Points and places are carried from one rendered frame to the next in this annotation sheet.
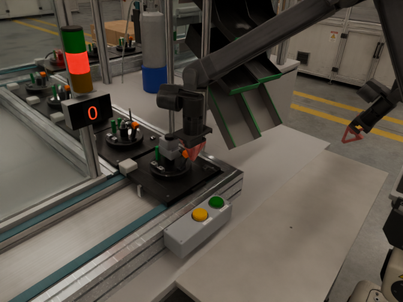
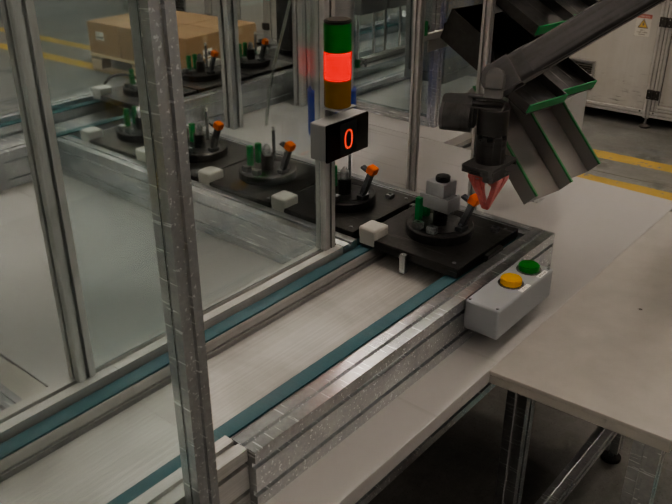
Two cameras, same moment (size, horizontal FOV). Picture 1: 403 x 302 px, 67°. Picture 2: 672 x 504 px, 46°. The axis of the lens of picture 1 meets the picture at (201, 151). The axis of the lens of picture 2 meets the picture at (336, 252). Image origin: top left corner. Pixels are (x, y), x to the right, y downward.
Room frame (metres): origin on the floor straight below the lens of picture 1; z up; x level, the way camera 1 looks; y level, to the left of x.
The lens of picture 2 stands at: (-0.66, 0.37, 1.68)
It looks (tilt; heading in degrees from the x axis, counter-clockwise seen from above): 27 degrees down; 358
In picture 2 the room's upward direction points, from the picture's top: straight up
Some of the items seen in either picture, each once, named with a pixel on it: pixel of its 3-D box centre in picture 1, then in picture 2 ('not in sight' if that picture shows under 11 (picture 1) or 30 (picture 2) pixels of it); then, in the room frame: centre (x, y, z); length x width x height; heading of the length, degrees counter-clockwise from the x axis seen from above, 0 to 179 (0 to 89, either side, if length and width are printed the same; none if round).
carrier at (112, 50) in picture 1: (125, 43); not in sight; (2.28, 0.58, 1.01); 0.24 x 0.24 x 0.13; 48
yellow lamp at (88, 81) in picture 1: (81, 80); (337, 92); (0.75, 0.32, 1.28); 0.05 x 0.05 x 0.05
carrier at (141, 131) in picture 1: (123, 130); (344, 183); (0.99, 0.29, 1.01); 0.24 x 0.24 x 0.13; 48
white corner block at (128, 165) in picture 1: (128, 167); (373, 234); (0.81, 0.24, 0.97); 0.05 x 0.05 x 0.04; 48
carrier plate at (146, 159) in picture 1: (170, 169); (438, 235); (0.82, 0.10, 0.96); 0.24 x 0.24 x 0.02; 48
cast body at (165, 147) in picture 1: (167, 143); (438, 190); (0.82, 0.11, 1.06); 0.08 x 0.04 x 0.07; 45
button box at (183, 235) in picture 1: (199, 223); (509, 296); (0.61, 0.00, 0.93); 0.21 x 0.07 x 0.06; 138
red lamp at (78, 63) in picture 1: (78, 61); (337, 64); (0.75, 0.32, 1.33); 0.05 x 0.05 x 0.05
